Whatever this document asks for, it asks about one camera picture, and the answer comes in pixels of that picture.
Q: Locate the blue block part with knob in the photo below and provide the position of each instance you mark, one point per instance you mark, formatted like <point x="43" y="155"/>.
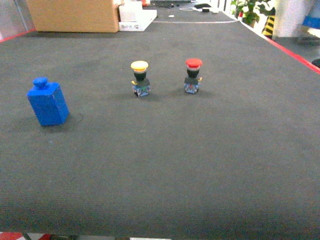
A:
<point x="48" y="102"/>

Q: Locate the yellow mushroom push button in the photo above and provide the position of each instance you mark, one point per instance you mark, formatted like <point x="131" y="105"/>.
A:
<point x="141" y="85"/>

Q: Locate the red mushroom push button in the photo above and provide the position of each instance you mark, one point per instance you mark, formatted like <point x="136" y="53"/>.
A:
<point x="192" y="81"/>

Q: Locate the dark grey table mat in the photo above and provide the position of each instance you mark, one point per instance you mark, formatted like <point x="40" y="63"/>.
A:
<point x="240" y="159"/>

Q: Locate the white cardboard box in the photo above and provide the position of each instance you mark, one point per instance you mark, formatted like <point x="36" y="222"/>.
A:
<point x="133" y="17"/>

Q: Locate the brown cardboard box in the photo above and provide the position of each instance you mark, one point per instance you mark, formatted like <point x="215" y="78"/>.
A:
<point x="74" y="16"/>

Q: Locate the green potted plant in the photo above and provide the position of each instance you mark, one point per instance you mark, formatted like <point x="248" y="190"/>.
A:
<point x="251" y="10"/>

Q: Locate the yellow black striped post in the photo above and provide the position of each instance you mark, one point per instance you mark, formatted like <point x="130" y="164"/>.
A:
<point x="268" y="28"/>

